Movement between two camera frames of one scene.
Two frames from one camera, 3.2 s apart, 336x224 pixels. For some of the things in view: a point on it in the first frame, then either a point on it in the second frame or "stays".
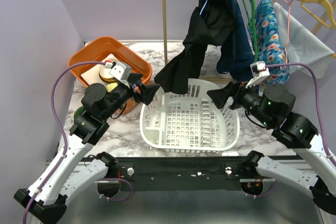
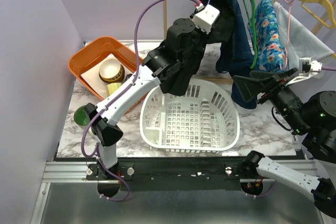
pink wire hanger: [290, 3] stays
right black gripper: [235, 89] to [248, 87]
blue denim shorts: [236, 55] stays
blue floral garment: [270, 49] stays
